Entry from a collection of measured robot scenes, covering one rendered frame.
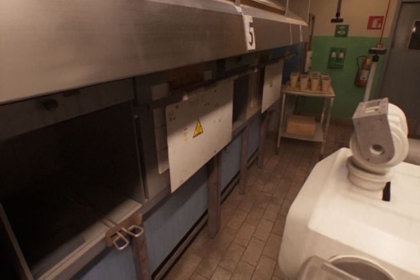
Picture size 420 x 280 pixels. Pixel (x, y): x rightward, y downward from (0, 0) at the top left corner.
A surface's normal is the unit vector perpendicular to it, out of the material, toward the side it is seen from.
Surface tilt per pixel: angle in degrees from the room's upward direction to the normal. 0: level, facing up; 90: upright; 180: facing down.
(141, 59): 80
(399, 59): 90
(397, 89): 90
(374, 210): 0
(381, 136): 90
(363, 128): 90
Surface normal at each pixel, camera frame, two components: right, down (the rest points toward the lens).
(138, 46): 0.85, 0.01
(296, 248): -0.99, -0.03
